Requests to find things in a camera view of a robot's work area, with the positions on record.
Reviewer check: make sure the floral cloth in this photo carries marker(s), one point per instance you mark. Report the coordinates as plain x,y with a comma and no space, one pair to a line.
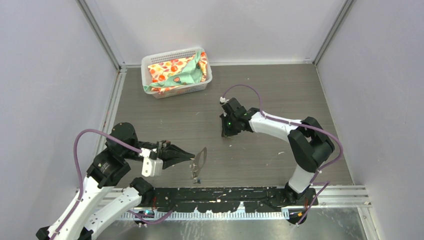
178,72

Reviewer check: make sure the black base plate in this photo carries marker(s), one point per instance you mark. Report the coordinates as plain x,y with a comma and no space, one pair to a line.
265,199

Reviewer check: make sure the white plastic basket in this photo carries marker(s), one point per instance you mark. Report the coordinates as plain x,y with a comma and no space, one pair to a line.
165,56

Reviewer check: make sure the metal key organizer plate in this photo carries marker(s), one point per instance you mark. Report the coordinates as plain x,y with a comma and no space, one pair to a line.
198,163

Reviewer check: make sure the white cable duct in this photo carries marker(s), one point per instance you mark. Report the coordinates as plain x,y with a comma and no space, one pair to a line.
240,214

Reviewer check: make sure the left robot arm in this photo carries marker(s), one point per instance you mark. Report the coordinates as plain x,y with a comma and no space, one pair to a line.
80,221

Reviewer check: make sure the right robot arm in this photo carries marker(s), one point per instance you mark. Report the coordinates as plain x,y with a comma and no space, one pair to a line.
310,147

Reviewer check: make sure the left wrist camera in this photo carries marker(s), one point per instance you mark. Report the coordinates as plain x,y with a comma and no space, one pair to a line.
152,165

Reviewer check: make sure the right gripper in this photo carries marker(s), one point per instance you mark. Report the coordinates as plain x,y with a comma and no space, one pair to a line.
227,132

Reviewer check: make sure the blue tagged key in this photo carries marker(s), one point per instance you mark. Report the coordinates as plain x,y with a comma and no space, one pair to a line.
197,181

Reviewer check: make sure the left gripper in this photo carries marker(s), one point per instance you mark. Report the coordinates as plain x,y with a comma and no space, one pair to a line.
171,154

